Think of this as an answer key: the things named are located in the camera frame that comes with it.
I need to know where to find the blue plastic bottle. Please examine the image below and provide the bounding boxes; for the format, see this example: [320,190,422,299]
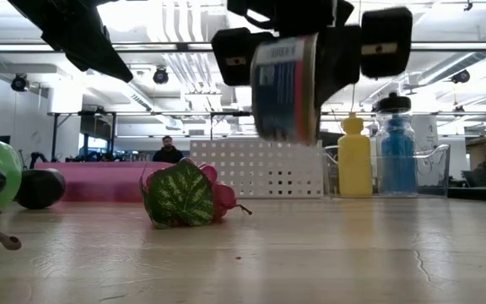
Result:
[381,116,417,195]

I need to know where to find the dark desk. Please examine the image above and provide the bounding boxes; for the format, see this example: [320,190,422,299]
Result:
[447,185,486,204]

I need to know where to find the white ceiling air unit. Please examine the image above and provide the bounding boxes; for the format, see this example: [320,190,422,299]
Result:
[47,82,84,114]

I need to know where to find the yellow plastic bottle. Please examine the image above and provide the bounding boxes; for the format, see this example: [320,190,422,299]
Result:
[337,112,374,198]

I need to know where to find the pink plastic bin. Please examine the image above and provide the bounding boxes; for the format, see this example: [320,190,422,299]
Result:
[35,161,172,204]

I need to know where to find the white perforated metal basket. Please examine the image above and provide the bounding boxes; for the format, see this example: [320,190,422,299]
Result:
[189,139,325,199]

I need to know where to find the black computer monitor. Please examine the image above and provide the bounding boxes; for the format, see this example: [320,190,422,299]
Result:
[317,130,348,148]

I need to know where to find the black ceiling camera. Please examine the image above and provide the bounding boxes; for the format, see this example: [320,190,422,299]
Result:
[9,73,30,93]
[451,68,472,84]
[152,65,170,85]

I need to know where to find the clear bottle black cap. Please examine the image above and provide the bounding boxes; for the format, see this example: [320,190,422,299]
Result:
[373,91,419,198]

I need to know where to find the black beam with light strips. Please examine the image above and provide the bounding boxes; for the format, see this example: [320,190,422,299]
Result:
[0,41,486,53]

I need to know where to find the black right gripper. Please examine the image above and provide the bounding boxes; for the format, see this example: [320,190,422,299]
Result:
[210,0,414,107]

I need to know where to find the clear plastic bin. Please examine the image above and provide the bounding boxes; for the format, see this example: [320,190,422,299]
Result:
[321,144,452,198]

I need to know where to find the dark purple plum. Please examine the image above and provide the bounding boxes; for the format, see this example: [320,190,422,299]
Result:
[13,167,67,211]

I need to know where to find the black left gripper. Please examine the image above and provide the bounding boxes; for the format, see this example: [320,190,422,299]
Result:
[6,0,135,84]

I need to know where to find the red grapes with leaf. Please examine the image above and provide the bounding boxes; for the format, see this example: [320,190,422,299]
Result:
[140,156,253,231]

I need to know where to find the white round canister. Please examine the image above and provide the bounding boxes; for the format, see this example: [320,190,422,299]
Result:
[413,114,440,153]

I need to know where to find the tin can blue red label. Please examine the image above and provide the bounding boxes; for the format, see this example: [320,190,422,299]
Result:
[250,33,321,147]

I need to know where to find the black metal rack frame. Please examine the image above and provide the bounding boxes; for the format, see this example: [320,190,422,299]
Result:
[47,109,354,164]

